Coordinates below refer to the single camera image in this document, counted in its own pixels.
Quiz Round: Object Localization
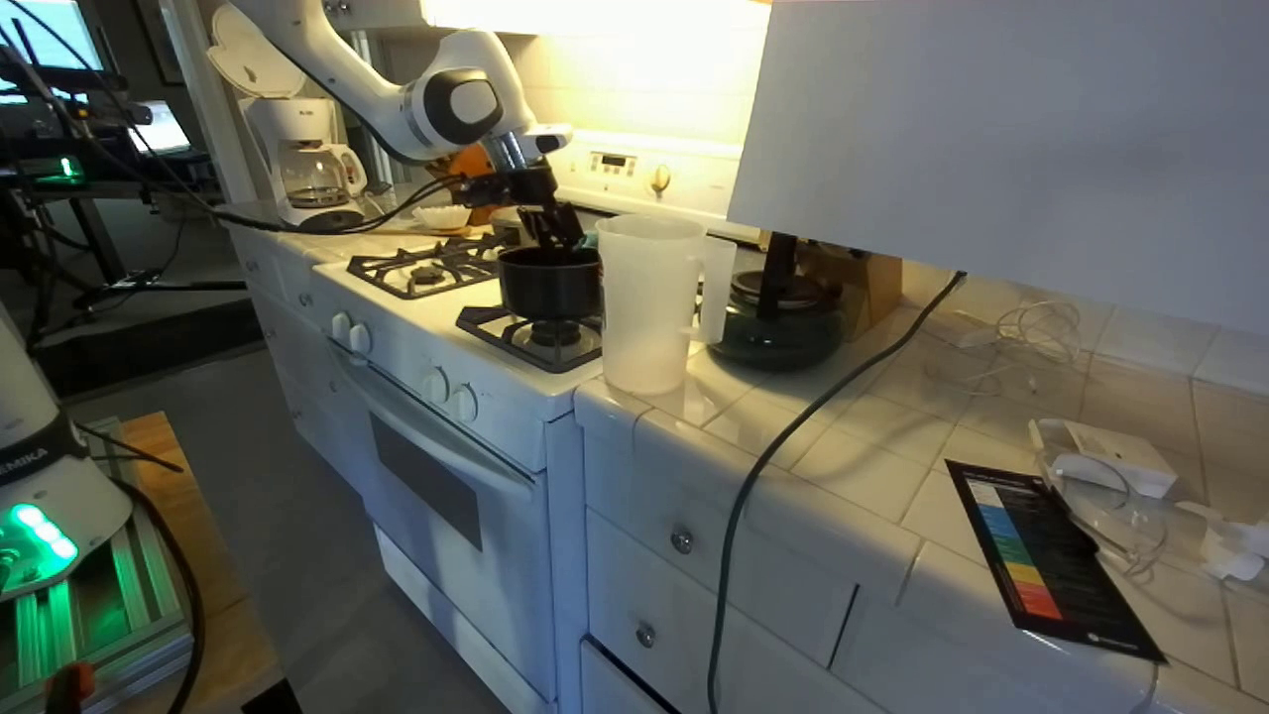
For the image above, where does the white upper cabinet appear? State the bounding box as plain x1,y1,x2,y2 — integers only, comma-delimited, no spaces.
725,0,1269,332

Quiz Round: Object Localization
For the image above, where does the wooden knife block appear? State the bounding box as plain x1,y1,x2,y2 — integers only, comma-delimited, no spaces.
439,139,513,221

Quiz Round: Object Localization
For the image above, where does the black colour calibration card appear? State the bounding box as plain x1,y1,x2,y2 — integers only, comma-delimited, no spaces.
944,456,1171,666

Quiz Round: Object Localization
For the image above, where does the computer monitor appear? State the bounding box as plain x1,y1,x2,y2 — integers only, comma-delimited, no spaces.
0,0,111,82
132,98,197,157

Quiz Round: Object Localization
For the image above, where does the black burner grate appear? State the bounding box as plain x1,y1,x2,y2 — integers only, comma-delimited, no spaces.
451,297,606,378
345,233,513,301

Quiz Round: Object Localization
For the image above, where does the white plug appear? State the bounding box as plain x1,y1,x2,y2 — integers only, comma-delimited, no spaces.
1206,517,1269,587

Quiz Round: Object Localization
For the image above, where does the orange wooden board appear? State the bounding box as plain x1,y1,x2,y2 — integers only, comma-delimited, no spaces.
807,243,906,332

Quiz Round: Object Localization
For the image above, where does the wooden robot cart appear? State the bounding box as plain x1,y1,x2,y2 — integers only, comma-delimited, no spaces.
0,407,291,714

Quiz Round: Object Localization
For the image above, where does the dark round appliance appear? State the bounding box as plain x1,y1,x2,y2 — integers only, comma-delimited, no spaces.
706,229,849,378

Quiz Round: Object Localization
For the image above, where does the white gas stove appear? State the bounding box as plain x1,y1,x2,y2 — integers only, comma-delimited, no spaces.
255,124,746,714

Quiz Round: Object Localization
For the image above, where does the black power cable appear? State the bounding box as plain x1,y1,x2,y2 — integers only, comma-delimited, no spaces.
702,271,967,714

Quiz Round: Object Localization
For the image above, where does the aluminium mounting plate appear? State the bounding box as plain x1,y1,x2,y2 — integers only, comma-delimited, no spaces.
0,513,192,684

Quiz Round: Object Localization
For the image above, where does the black pot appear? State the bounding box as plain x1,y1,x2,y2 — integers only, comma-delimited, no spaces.
495,243,606,332

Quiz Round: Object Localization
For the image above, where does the red emergency stop button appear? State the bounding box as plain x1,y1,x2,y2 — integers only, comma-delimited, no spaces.
45,660,101,714

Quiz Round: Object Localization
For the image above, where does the translucent plastic pitcher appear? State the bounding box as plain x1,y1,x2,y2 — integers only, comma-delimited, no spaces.
592,210,743,401

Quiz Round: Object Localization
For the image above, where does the white coffee maker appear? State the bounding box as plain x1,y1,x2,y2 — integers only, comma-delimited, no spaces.
241,94,374,229

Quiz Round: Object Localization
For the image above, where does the black base cable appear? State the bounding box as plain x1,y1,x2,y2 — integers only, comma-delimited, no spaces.
74,422,212,714

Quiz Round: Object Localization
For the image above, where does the white oven door handle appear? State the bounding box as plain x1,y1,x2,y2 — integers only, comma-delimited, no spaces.
321,346,540,486

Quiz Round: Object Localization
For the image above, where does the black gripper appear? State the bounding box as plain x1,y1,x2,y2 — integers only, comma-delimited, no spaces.
495,155,592,252

